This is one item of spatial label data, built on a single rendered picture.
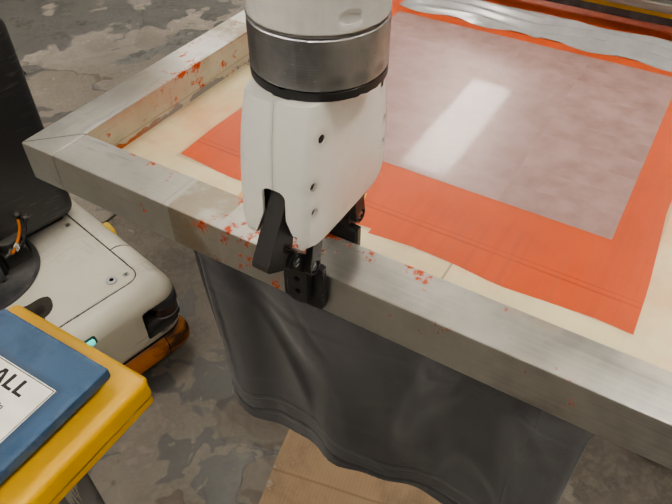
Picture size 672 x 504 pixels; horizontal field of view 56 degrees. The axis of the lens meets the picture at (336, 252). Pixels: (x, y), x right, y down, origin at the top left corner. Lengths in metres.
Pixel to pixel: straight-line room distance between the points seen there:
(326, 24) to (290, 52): 0.02
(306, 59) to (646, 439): 0.28
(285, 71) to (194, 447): 1.26
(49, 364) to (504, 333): 0.28
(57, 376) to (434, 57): 0.53
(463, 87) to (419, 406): 0.34
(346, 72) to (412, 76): 0.40
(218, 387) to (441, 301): 1.21
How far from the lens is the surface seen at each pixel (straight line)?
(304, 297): 0.43
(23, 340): 0.46
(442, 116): 0.66
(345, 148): 0.36
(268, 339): 0.75
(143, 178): 0.53
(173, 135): 0.64
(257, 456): 1.48
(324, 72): 0.32
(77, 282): 1.51
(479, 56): 0.78
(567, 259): 0.52
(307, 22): 0.31
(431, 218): 0.53
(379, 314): 0.43
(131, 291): 1.45
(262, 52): 0.33
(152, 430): 1.56
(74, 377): 0.43
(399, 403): 0.69
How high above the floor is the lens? 1.30
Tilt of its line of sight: 44 degrees down
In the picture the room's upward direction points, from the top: straight up
